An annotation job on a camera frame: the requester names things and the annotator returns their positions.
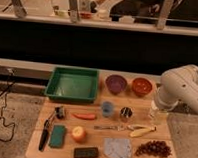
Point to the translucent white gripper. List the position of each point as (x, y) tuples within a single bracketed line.
[(156, 115)]

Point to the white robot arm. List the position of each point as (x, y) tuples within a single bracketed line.
[(176, 85)]

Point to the orange bowl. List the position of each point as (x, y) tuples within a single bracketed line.
[(141, 86)]

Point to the purple bowl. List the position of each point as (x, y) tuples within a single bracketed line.
[(115, 83)]

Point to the yellow banana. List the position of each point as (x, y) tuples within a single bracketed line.
[(137, 131)]

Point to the dark metal can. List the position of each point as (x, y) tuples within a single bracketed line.
[(125, 114)]

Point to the bunch of dark grapes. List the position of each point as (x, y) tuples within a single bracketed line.
[(155, 148)]

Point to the wooden board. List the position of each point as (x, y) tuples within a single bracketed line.
[(95, 137)]

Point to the silver fork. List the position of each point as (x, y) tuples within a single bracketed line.
[(115, 127)]

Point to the grey blue cloth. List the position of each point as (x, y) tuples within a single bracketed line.
[(117, 148)]

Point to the blue cup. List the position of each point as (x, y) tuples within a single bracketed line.
[(107, 109)]

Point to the black rectangular block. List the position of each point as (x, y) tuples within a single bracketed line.
[(87, 152)]

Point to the orange apple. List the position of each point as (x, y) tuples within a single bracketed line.
[(79, 134)]

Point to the green plastic tray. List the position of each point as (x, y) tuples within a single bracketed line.
[(73, 85)]

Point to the small black binder clip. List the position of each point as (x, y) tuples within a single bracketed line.
[(60, 112)]

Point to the green sponge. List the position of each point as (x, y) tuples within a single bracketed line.
[(57, 137)]

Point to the black handled knife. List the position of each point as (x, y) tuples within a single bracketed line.
[(45, 132)]

